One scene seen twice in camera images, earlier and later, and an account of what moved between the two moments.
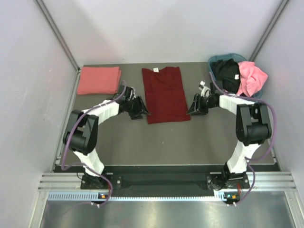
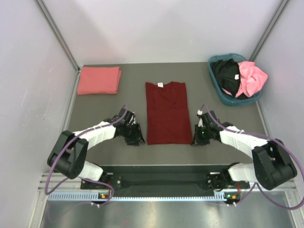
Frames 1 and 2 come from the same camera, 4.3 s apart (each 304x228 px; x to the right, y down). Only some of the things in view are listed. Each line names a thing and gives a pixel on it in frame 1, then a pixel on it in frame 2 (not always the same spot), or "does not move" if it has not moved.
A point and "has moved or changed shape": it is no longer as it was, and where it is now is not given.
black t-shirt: x=228 y=71 does not move
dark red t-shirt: x=165 y=95 has moved or changed shape
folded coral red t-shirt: x=96 y=80 does not move
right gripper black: x=194 y=108 → x=197 y=140
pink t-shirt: x=252 y=79 does not move
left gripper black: x=136 y=114 → x=137 y=137
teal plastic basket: x=238 y=58 does not move
